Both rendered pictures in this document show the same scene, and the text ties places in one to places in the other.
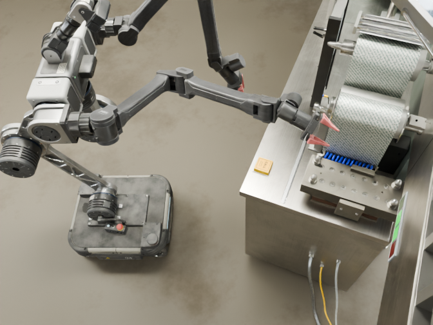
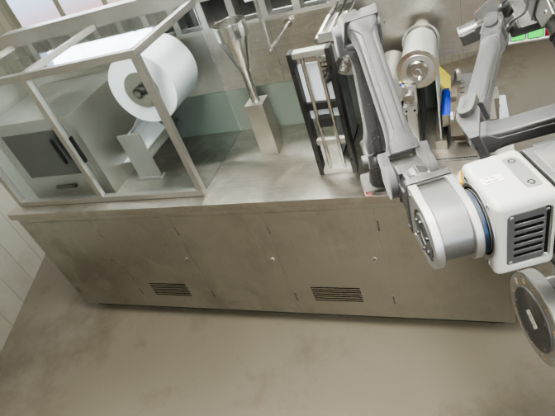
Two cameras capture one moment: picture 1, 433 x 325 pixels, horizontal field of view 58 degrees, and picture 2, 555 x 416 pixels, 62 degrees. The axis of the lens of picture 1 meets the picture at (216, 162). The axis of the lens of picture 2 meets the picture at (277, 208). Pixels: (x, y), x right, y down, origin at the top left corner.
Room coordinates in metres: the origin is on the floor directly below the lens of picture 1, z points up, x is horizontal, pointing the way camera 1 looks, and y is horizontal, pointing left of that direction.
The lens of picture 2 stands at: (1.63, 1.05, 2.02)
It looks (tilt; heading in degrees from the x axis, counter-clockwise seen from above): 36 degrees down; 271
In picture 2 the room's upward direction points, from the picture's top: 21 degrees counter-clockwise
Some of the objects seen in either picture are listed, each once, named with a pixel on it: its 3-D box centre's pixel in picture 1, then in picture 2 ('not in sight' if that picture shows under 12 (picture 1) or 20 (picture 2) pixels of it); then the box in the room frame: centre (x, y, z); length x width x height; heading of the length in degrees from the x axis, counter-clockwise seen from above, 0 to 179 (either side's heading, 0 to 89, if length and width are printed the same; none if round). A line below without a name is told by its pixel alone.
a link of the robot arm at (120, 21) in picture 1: (125, 29); (409, 179); (1.36, 0.31, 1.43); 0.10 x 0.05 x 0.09; 83
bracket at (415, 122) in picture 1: (417, 122); not in sight; (0.84, -0.76, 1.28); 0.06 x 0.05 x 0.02; 62
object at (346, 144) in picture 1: (354, 146); (438, 86); (0.87, -0.57, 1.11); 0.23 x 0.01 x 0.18; 62
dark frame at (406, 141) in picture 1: (363, 146); (415, 108); (0.94, -0.66, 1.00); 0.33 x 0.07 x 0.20; 62
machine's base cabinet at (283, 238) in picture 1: (353, 88); (258, 228); (1.79, -0.99, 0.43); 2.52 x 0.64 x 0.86; 152
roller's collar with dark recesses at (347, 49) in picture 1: (348, 48); (345, 61); (1.21, -0.60, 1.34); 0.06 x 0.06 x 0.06; 62
